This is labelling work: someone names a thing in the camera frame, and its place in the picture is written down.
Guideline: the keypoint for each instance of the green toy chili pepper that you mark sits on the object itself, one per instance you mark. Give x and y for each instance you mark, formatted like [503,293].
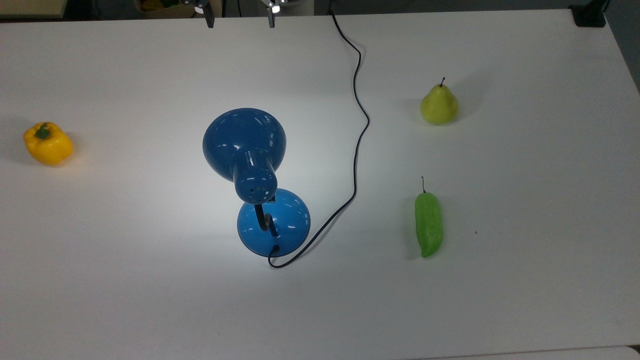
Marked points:
[428,225]

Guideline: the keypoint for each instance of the black table clamp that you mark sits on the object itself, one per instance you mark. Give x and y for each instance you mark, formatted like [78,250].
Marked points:
[590,15]

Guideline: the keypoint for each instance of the blue desk lamp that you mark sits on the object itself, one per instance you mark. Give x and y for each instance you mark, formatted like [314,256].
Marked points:
[250,150]

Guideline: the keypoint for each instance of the yellow toy bell pepper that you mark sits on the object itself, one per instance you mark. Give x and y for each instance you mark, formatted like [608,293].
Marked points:
[48,145]

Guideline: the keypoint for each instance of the yellow-green toy pear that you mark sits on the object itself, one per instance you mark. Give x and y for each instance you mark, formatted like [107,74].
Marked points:
[439,107]

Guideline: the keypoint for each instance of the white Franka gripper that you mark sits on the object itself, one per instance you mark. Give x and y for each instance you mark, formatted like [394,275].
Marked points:
[192,4]

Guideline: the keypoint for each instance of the beige furniture panel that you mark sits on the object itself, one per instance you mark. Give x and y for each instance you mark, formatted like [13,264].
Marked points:
[30,7]

